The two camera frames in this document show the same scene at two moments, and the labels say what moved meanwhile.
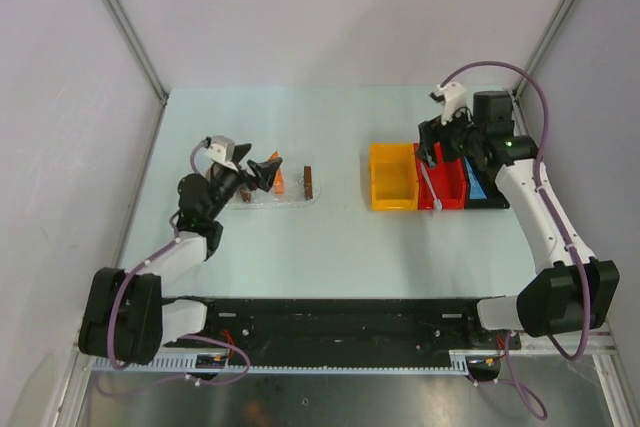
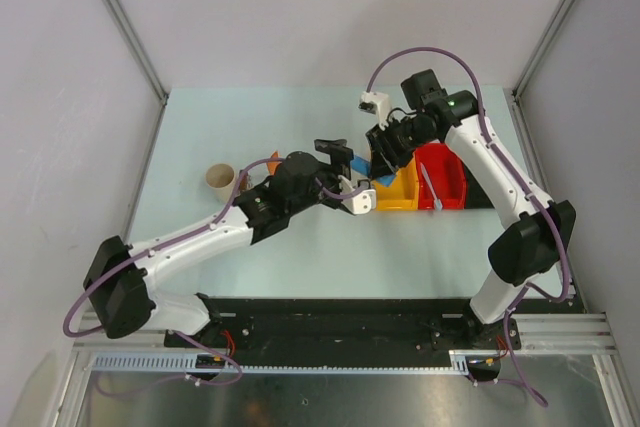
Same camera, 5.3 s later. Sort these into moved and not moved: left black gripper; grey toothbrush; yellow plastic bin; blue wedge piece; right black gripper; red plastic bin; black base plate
Moved: right black gripper; left black gripper; blue wedge piece
Not moved: red plastic bin; grey toothbrush; black base plate; yellow plastic bin
